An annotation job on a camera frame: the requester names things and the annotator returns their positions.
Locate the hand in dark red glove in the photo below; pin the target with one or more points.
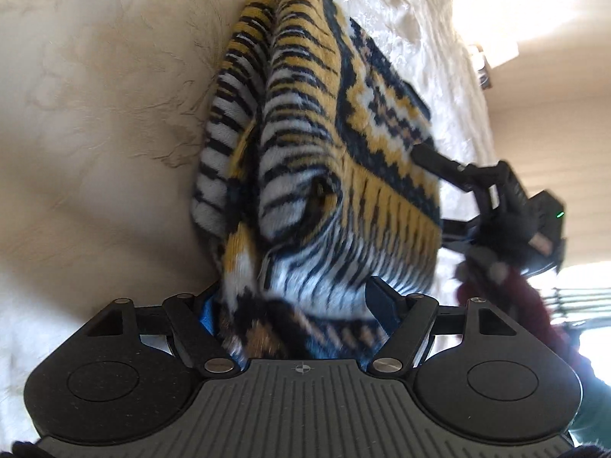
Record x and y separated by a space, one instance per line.
509 290

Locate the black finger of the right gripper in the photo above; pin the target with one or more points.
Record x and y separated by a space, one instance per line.
440 166

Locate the bedside lamp with white shade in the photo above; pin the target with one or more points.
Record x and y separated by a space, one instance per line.
498 45

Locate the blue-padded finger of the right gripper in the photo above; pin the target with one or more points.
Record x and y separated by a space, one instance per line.
459 235

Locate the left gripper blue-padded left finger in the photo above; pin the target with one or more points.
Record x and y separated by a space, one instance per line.
192 342

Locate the cream floral embroidered bedspread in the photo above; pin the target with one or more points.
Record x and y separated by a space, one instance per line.
103 104

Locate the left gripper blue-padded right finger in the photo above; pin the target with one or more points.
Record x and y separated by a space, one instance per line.
407 321

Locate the navy yellow patterned knit sweater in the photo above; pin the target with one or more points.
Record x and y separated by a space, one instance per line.
306 188

